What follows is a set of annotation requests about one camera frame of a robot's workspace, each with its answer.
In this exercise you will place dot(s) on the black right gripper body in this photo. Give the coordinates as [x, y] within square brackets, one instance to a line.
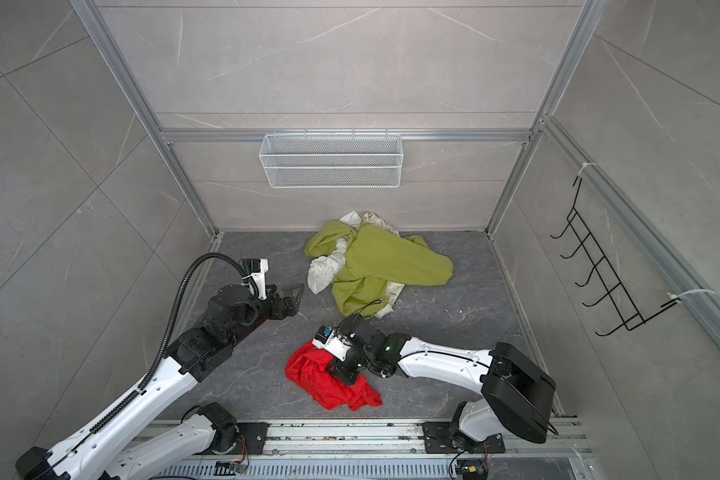
[349, 369]

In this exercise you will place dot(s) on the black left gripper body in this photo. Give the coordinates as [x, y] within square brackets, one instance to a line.
[275, 311]

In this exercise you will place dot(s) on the red cloth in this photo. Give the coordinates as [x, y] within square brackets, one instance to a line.
[308, 369]

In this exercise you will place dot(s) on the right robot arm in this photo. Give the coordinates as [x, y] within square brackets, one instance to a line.
[516, 394]

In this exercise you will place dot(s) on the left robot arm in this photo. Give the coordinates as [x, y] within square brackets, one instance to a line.
[104, 448]

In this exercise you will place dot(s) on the plain white cloth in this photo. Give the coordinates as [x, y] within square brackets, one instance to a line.
[323, 270]

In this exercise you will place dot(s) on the green cloth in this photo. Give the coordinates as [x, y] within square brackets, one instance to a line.
[360, 263]

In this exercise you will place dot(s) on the white printed cloth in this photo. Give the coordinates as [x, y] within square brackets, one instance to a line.
[378, 249]

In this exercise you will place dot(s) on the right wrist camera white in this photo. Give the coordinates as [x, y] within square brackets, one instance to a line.
[330, 340]

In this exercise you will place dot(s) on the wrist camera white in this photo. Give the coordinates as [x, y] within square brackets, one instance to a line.
[330, 340]
[255, 276]

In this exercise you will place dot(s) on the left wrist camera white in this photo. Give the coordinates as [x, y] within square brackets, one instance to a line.
[255, 276]

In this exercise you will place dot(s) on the aluminium mounting rail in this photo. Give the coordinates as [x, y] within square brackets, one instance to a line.
[389, 449]

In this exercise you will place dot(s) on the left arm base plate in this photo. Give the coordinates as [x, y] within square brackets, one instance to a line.
[248, 439]

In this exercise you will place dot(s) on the white wire mesh basket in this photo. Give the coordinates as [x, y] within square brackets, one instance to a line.
[340, 160]

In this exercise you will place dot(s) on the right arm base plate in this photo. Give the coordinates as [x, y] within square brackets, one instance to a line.
[442, 438]

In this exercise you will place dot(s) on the black wire hook rack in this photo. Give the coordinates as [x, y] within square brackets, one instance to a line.
[603, 273]

